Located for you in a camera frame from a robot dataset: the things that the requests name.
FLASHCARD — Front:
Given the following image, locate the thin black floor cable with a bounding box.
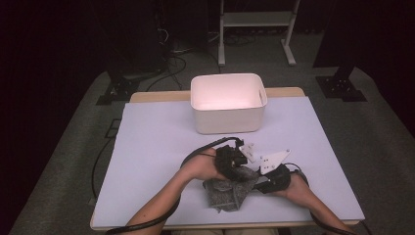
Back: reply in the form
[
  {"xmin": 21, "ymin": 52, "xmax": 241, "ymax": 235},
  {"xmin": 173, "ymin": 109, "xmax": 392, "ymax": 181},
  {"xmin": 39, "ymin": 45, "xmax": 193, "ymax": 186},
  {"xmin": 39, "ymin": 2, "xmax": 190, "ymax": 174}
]
[{"xmin": 91, "ymin": 136, "xmax": 115, "ymax": 201}]

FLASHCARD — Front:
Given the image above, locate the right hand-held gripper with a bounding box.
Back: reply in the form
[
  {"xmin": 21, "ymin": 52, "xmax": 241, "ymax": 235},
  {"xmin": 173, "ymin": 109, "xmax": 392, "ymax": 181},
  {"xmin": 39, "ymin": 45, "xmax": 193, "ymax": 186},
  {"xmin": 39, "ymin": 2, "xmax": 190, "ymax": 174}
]
[{"xmin": 254, "ymin": 149, "xmax": 292, "ymax": 195}]

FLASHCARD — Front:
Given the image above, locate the right hand-held gripper cable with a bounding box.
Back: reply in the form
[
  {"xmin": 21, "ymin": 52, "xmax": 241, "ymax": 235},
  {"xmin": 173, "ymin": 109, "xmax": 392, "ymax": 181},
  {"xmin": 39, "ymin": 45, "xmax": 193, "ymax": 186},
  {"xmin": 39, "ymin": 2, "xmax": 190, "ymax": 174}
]
[{"xmin": 283, "ymin": 162, "xmax": 374, "ymax": 235}]

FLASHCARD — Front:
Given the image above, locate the hand-held gripper cable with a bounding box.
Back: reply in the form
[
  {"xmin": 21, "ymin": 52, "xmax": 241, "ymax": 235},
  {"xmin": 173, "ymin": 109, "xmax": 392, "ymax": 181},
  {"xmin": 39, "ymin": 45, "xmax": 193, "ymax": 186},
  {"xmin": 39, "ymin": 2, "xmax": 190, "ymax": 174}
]
[
  {"xmin": 105, "ymin": 136, "xmax": 245, "ymax": 235},
  {"xmin": 283, "ymin": 162, "xmax": 374, "ymax": 235}
]

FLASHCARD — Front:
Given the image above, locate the black floor cable bundle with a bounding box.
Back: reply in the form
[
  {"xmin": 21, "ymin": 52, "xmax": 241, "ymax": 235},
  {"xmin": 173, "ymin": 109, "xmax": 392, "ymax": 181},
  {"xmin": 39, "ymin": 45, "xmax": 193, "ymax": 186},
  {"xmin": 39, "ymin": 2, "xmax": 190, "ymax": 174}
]
[{"xmin": 145, "ymin": 25, "xmax": 189, "ymax": 93}]

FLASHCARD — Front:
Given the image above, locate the grey cloth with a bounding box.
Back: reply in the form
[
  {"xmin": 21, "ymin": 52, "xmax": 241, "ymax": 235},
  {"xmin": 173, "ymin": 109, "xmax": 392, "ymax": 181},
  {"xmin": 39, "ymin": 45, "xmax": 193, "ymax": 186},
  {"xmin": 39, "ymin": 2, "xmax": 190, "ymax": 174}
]
[{"xmin": 202, "ymin": 165, "xmax": 261, "ymax": 213}]

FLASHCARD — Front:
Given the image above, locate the person's right hand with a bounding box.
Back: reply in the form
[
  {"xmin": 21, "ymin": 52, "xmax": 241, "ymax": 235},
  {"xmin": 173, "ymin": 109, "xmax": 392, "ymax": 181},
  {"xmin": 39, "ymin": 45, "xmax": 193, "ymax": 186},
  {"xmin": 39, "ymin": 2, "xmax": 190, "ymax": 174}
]
[{"xmin": 272, "ymin": 171, "xmax": 315, "ymax": 209}]

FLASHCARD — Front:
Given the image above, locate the black stand base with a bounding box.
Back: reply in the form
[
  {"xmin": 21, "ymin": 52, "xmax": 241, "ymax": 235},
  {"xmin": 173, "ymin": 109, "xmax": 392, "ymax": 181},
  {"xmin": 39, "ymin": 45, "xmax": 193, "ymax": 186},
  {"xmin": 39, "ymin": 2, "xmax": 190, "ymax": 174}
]
[
  {"xmin": 95, "ymin": 76, "xmax": 142, "ymax": 107},
  {"xmin": 314, "ymin": 65, "xmax": 368, "ymax": 103}
]

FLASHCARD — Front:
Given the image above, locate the person's left hand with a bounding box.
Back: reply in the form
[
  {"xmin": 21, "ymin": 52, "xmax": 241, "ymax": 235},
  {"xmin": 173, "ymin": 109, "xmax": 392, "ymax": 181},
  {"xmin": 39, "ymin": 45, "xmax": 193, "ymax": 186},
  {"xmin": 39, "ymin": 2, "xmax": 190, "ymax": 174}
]
[{"xmin": 180, "ymin": 147, "xmax": 228, "ymax": 182}]

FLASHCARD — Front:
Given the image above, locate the left hand-held gripper cable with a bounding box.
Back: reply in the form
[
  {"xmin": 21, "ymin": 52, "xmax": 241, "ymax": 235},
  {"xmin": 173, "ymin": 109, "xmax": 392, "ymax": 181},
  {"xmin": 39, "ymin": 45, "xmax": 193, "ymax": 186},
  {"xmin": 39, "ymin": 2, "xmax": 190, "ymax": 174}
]
[{"xmin": 105, "ymin": 136, "xmax": 245, "ymax": 235}]

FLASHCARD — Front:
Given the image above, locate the white storage box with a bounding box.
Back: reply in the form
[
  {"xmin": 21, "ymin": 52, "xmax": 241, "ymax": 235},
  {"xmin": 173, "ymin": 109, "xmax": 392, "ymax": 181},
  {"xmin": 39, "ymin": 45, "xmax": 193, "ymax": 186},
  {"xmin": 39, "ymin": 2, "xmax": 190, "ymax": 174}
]
[{"xmin": 190, "ymin": 72, "xmax": 268, "ymax": 135}]

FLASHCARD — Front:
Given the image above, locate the white table mat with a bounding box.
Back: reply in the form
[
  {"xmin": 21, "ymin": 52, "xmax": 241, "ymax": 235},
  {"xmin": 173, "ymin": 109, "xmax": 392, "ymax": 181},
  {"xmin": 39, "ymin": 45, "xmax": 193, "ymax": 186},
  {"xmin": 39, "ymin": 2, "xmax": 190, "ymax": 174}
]
[{"xmin": 92, "ymin": 96, "xmax": 366, "ymax": 228}]

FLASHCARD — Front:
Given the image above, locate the black equipment cabinet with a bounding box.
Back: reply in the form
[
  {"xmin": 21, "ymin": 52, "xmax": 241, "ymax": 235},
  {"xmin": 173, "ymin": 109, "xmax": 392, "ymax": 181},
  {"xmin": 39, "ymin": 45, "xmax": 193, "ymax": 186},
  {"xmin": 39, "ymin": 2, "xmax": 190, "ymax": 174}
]
[{"xmin": 106, "ymin": 0, "xmax": 168, "ymax": 77}]

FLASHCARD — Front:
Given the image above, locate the white metal stand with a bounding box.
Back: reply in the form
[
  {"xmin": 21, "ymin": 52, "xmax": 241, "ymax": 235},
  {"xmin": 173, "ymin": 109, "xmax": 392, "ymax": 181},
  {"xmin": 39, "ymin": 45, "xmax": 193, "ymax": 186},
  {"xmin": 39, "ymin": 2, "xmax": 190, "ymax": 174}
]
[{"xmin": 217, "ymin": 0, "xmax": 301, "ymax": 68}]

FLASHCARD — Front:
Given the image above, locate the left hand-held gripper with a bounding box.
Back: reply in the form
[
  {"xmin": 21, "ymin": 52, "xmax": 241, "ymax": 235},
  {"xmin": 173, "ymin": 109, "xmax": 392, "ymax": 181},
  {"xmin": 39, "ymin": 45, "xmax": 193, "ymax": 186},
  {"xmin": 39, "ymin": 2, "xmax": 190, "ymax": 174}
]
[{"xmin": 214, "ymin": 138, "xmax": 262, "ymax": 182}]

